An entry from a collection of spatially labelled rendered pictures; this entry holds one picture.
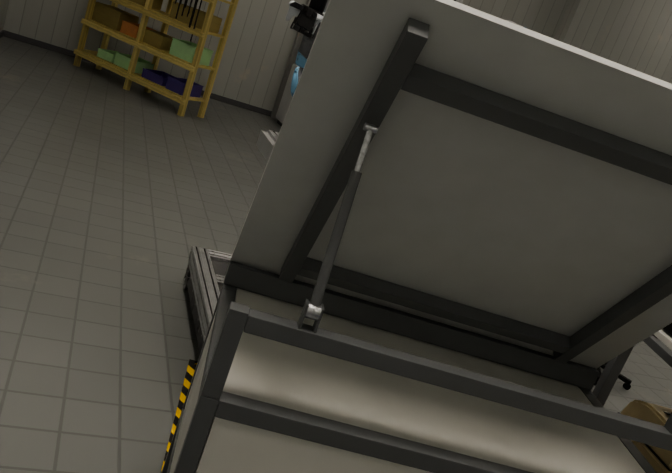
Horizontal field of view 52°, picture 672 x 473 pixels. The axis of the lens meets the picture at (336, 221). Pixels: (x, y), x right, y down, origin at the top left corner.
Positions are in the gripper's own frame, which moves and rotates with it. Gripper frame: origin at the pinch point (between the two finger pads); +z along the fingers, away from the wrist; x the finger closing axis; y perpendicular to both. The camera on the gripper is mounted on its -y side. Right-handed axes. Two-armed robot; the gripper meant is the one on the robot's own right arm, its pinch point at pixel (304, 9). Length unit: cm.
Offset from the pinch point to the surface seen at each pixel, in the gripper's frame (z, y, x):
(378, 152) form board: 52, 18, -39
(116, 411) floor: -17, 160, 2
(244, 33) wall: -793, 88, 229
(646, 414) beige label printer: 3, 56, -145
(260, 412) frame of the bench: 77, 73, -44
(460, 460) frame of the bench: 65, 67, -87
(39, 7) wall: -677, 174, 459
